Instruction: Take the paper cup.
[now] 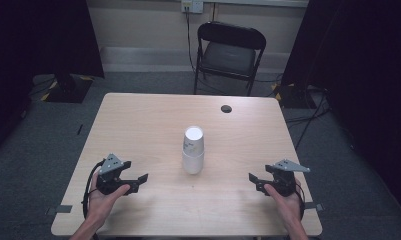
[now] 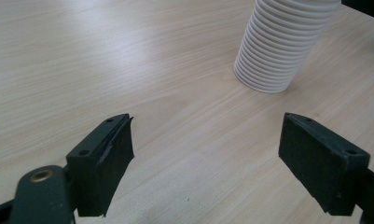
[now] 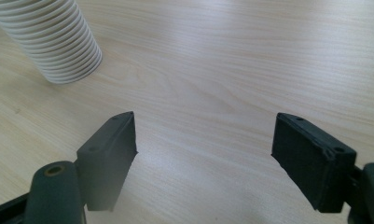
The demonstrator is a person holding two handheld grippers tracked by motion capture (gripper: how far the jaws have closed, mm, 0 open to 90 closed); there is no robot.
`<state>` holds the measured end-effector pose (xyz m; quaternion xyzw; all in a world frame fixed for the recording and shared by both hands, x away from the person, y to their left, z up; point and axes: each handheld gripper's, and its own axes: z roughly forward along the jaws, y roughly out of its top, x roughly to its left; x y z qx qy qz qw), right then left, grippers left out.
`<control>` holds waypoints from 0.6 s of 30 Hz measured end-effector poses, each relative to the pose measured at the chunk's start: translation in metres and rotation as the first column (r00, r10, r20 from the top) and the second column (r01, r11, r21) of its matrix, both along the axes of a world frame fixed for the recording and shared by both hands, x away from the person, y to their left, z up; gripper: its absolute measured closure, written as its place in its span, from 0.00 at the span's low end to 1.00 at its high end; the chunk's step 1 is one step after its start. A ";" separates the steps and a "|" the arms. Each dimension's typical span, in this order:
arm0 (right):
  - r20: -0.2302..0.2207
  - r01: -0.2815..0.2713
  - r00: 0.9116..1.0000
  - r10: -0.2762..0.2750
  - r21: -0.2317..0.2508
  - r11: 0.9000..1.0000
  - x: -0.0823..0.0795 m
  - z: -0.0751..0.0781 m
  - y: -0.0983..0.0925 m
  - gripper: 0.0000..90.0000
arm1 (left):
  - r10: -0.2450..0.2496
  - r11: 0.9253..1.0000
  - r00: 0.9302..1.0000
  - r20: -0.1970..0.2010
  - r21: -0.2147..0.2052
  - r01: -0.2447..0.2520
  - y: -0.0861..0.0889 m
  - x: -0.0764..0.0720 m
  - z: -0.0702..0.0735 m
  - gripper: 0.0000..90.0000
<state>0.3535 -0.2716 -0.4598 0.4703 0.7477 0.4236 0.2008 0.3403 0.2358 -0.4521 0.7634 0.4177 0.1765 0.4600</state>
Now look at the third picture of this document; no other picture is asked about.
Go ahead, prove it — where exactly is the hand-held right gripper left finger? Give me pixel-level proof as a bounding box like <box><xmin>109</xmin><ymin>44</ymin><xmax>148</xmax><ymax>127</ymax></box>
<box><xmin>76</xmin><ymin>111</ymin><xmax>139</xmax><ymax>213</ymax></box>

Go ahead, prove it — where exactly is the stack of white paper cups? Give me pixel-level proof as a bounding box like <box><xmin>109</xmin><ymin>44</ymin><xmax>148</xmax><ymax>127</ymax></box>
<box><xmin>0</xmin><ymin>0</ymin><xmax>104</xmax><ymax>85</ymax></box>

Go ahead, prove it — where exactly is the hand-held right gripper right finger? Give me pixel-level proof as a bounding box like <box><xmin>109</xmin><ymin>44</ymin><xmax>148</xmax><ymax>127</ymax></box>
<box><xmin>270</xmin><ymin>112</ymin><xmax>358</xmax><ymax>214</ymax></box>

